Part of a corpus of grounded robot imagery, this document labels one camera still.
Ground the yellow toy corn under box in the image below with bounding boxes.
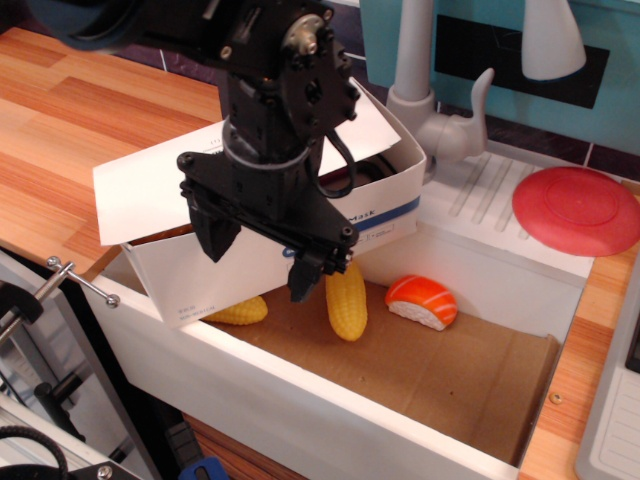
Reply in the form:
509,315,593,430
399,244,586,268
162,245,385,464
202,296,268,326

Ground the teal panel with black tape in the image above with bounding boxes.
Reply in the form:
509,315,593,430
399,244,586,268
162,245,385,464
358,0,640,150

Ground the grey toy faucet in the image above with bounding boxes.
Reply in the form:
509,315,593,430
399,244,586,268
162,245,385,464
387,0,495,183

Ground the white cone lamp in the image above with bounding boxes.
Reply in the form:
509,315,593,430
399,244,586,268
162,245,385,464
521,0,587,82

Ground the black round device with cable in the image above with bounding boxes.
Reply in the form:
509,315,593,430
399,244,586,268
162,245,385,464
319,154,398,198

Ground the brown cardboard sheet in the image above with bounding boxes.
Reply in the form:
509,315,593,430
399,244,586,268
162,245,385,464
222,284,560,466

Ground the salmon sushi toy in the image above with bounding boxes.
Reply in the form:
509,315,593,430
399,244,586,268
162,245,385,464
385,275,458,331

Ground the blue clamp handle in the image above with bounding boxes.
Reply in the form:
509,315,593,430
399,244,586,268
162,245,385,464
165,422,230,480

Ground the metal clamp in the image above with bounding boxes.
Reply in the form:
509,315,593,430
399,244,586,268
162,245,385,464
1,256,121,345

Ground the red plastic plate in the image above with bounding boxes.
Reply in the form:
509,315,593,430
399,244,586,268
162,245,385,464
511,167,639,257

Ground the white face mask box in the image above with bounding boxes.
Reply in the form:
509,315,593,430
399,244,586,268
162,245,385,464
93,91,427,328

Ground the black braided cable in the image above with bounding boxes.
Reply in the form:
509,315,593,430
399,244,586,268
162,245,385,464
0,424,69,480

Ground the yellow toy corn upright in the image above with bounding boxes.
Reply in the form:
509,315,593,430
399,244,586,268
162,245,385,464
325,262,368,342

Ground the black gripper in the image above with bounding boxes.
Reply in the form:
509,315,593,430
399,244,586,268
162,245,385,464
177,133,358,303

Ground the white toy sink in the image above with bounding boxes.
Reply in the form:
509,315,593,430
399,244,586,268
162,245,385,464
82,139,626,480

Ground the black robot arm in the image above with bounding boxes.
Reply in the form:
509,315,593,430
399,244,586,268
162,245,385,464
28,1,360,302

